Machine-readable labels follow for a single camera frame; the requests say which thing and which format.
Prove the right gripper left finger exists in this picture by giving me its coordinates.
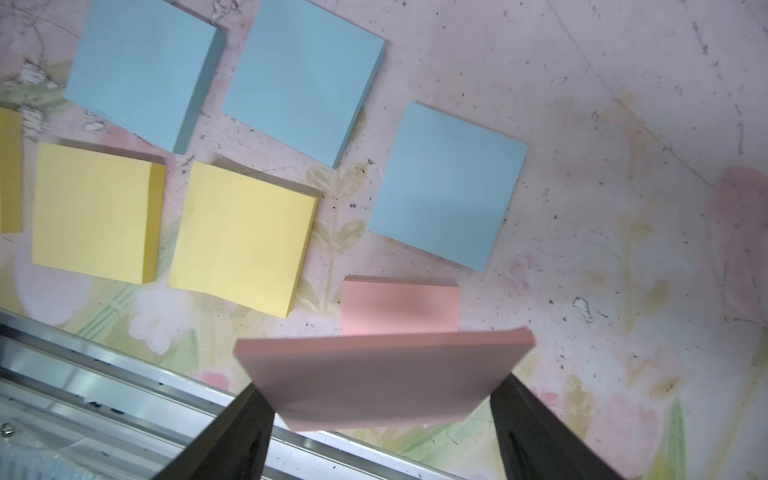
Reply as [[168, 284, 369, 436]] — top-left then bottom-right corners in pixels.
[[155, 384, 275, 480]]

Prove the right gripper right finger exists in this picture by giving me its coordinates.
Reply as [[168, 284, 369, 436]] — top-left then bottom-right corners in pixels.
[[490, 375, 621, 480]]

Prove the pink sticky pad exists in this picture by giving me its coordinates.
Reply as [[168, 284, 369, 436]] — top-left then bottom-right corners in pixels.
[[234, 328, 536, 432], [341, 276, 461, 336]]

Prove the right yellow sticky pad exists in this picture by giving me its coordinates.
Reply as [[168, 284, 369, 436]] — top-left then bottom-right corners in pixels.
[[169, 162, 321, 318]]

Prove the yellow sticky pad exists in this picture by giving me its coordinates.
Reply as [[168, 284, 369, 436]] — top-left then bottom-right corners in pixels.
[[169, 162, 321, 318], [31, 143, 165, 285], [0, 108, 23, 234]]

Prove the middle yellow sticky pad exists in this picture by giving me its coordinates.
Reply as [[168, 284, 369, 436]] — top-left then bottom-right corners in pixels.
[[31, 143, 165, 285]]

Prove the right blue sticky pad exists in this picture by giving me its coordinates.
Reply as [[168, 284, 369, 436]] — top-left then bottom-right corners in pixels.
[[368, 103, 528, 272]]

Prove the blue sticky pad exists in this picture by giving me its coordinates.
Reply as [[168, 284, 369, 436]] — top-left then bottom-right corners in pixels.
[[64, 0, 226, 155], [222, 1, 385, 168], [368, 103, 528, 272]]

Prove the middle blue sticky pad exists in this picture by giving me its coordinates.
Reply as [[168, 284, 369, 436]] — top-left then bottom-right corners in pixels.
[[222, 1, 385, 168]]

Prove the left blue sticky pad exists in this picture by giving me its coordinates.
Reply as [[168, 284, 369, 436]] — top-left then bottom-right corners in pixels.
[[64, 0, 226, 155]]

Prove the left yellow sticky pad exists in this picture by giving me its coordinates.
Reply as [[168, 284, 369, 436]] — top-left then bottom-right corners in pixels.
[[0, 108, 23, 234]]

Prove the aluminium mounting rail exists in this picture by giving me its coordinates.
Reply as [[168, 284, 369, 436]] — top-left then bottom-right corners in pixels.
[[0, 308, 469, 480]]

